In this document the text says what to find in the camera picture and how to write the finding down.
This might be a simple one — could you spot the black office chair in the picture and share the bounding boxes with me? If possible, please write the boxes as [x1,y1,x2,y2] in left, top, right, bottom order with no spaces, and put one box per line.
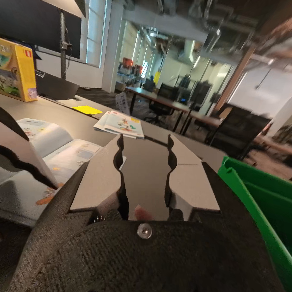
[157,83,179,98]
[144,100,174,125]
[204,103,273,161]

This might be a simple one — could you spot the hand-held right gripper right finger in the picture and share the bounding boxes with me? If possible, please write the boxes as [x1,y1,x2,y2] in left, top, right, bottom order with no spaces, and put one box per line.
[164,134,220,221]

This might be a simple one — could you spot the long wooden table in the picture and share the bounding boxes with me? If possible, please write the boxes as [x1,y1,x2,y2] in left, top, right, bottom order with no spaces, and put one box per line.
[125,86,225,135]

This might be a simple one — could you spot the open lego instruction booklet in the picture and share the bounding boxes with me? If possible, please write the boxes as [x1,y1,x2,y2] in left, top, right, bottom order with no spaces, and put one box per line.
[0,118,127,227]

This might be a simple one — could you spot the large black display screen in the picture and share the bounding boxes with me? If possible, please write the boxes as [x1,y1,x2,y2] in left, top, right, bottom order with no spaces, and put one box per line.
[0,0,87,60]

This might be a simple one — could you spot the black flat box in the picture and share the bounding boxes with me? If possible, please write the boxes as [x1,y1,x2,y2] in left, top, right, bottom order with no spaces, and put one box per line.
[35,70,80,101]

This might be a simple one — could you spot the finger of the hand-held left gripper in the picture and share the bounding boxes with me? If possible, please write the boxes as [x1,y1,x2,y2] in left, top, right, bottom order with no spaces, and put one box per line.
[0,122,59,190]

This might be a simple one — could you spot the yellow paper sheet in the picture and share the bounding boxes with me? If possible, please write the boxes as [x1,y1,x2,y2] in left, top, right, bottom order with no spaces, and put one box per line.
[71,105,104,115]

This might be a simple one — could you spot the grey screen stand pole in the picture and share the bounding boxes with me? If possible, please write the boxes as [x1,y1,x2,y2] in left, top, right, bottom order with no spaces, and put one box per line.
[59,11,73,80]

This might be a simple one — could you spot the closed lego instruction booklet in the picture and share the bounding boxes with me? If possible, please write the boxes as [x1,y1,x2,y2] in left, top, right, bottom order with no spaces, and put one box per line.
[93,111,114,132]
[104,111,145,139]

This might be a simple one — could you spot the person's right hand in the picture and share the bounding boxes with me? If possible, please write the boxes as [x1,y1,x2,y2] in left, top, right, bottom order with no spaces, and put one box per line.
[134,205,154,221]

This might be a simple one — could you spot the yellow lego box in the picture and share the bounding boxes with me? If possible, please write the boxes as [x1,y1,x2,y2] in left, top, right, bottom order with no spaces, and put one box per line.
[0,38,38,103]

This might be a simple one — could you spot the white printed sign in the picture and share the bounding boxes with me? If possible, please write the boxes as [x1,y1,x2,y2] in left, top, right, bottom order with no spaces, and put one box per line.
[115,92,131,114]

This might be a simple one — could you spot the wooden pillar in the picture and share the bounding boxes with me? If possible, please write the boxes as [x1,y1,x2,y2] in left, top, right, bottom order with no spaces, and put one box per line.
[219,46,257,110]

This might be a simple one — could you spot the stacked green plastic bins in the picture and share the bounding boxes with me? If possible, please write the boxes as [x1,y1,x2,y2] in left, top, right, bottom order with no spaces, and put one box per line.
[217,156,292,292]

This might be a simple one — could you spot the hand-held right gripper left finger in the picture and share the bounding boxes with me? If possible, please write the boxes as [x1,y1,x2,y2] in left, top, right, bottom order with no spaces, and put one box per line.
[70,134,129,220]

